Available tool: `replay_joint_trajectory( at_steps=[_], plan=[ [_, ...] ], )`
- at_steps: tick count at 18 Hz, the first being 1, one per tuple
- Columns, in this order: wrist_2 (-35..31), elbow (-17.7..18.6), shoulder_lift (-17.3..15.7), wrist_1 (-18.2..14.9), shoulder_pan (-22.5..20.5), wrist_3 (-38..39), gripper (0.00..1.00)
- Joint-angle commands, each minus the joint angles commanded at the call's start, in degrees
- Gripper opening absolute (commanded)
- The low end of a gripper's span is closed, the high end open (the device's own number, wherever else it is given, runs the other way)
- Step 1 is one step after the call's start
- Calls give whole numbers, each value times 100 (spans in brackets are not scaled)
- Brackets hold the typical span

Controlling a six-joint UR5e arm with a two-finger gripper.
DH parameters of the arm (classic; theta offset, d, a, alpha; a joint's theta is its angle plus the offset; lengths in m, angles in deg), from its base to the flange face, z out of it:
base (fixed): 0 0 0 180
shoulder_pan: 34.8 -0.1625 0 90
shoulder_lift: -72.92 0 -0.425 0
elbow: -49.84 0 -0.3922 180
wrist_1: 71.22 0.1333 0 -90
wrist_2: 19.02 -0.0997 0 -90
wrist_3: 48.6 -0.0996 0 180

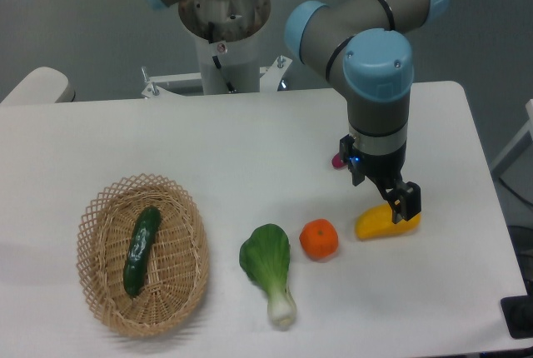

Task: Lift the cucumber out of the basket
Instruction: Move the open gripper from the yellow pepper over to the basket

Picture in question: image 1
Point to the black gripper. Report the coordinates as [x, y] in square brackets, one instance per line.
[404, 198]

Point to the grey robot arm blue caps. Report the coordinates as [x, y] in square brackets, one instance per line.
[359, 49]

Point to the woven wicker basket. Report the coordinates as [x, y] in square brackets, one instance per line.
[177, 265]

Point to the dark green cucumber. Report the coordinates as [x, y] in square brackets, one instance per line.
[143, 236]

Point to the pink small fruit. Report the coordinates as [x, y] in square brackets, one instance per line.
[337, 162]

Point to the orange tangerine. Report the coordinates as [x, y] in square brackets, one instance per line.
[319, 239]

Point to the green bok choy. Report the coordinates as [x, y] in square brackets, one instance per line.
[265, 257]

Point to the black device at table edge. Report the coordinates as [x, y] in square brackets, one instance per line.
[517, 311]

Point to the white chair armrest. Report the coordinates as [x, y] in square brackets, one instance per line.
[43, 85]

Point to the white metal base frame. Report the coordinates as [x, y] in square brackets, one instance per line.
[272, 79]

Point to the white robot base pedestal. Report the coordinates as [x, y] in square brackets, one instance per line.
[226, 36]

